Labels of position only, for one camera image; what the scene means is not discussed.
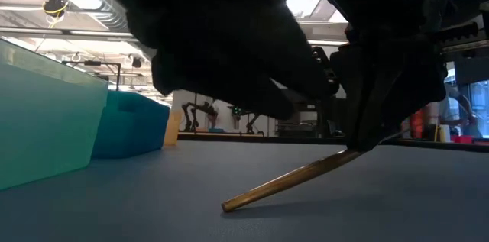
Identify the ceiling strip light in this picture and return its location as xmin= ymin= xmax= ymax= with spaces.
xmin=307 ymin=39 xmax=348 ymax=47

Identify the yellow black cable reel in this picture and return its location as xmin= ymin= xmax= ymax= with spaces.
xmin=41 ymin=0 xmax=70 ymax=18

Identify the background wooden table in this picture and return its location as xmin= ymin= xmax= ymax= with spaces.
xmin=177 ymin=130 xmax=265 ymax=138

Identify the red box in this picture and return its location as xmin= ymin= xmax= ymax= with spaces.
xmin=451 ymin=134 xmax=475 ymax=144

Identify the black table frame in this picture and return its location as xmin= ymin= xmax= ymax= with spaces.
xmin=177 ymin=133 xmax=489 ymax=154

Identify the orange plastic bin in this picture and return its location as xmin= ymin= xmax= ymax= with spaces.
xmin=163 ymin=110 xmax=183 ymax=147

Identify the green plastic bin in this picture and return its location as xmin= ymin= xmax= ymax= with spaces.
xmin=0 ymin=39 xmax=110 ymax=192

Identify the blue plastic bin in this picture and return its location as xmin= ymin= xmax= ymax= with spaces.
xmin=90 ymin=89 xmax=171 ymax=160

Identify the gold knife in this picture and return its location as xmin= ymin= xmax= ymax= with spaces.
xmin=220 ymin=129 xmax=412 ymax=213

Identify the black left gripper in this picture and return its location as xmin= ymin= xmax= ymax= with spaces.
xmin=125 ymin=0 xmax=341 ymax=121

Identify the black cabinet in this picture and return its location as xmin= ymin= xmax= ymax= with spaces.
xmin=275 ymin=98 xmax=329 ymax=138

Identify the black gantry frame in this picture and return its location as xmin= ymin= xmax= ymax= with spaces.
xmin=61 ymin=60 xmax=122 ymax=92

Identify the grey table mat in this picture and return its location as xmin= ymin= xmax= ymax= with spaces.
xmin=0 ymin=139 xmax=489 ymax=242

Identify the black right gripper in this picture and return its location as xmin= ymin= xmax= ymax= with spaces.
xmin=326 ymin=0 xmax=454 ymax=152

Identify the person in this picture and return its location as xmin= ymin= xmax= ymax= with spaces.
xmin=437 ymin=81 xmax=483 ymax=139

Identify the silver ventilation duct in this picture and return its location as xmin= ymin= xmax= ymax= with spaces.
xmin=36 ymin=0 xmax=154 ymax=50

